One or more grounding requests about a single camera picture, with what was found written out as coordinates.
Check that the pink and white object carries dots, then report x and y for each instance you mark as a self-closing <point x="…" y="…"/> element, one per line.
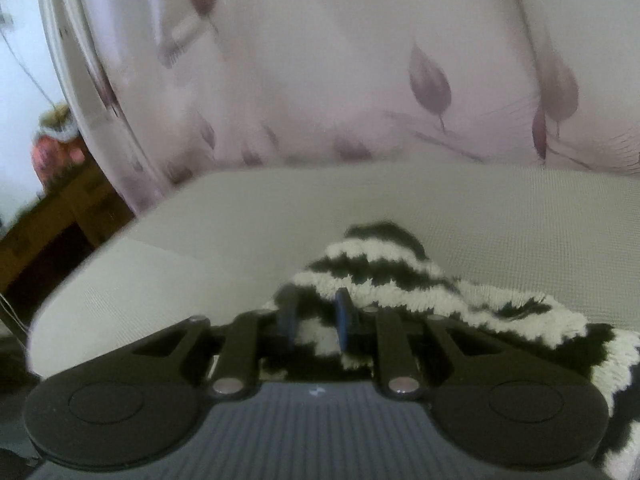
<point x="52" y="145"/>

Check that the brown wooden furniture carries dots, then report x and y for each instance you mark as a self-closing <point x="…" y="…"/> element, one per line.
<point x="50" y="225"/>

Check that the black white striped knitted garment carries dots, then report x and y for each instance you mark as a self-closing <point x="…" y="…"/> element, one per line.
<point x="400" y="270"/>

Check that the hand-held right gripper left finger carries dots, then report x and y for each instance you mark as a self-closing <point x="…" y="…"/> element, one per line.
<point x="287" y="316"/>

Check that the leaf-patterned white curtain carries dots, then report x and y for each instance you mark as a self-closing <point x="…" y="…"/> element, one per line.
<point x="325" y="60"/>

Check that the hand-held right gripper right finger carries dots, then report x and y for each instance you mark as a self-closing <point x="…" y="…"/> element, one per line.
<point x="344" y="316"/>

